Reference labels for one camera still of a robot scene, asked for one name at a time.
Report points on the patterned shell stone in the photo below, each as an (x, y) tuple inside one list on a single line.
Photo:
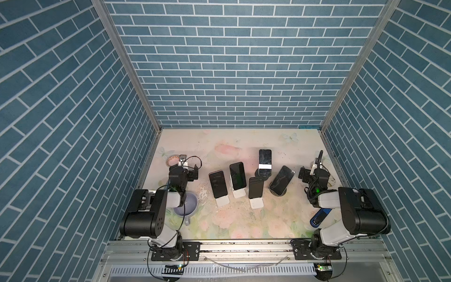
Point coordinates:
[(331, 181)]

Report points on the tape roll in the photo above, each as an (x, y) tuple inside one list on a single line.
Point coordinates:
[(173, 160)]

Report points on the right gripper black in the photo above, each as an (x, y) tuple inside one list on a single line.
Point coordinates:
[(305, 173)]

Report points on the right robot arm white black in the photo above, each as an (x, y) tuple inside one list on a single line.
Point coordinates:
[(362, 214)]

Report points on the lavender mug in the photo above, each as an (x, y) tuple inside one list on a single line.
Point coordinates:
[(189, 208)]

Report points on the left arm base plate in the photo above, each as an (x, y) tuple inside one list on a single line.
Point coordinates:
[(192, 251)]

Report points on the black round stand rear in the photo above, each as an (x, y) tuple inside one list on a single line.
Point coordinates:
[(263, 173)]

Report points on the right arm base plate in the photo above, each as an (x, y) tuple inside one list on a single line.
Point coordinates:
[(304, 249)]

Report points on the white phone stand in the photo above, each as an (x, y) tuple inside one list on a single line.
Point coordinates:
[(256, 203), (239, 192), (222, 201)]

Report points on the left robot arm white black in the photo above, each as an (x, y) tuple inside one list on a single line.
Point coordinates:
[(144, 217)]

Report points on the black phone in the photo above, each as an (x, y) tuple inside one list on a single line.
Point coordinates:
[(237, 174), (265, 159), (218, 184), (282, 179), (256, 186)]

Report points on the aluminium rail at front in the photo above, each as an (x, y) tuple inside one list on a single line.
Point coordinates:
[(266, 260)]

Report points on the blue stapler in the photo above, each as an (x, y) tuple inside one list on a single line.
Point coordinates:
[(319, 217)]

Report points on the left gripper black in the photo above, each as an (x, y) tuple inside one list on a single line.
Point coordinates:
[(190, 173)]

